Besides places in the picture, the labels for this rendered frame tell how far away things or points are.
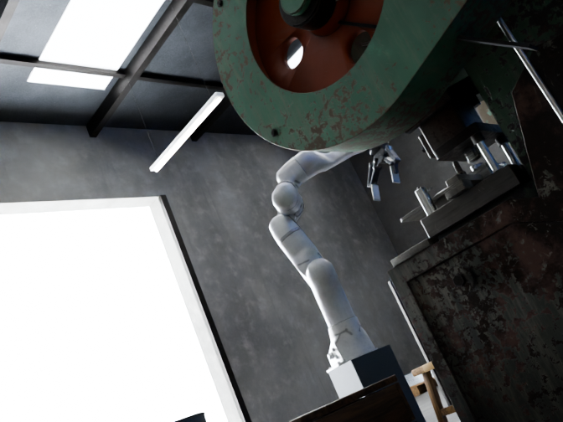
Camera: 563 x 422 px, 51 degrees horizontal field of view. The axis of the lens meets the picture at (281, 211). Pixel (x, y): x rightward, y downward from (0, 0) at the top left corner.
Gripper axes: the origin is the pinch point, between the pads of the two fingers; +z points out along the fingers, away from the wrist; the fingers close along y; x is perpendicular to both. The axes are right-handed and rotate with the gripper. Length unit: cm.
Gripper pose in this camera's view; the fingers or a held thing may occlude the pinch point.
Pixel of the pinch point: (385, 189)
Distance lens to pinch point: 222.4
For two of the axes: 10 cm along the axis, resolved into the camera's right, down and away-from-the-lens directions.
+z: 0.6, 8.8, -4.8
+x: -9.2, -1.4, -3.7
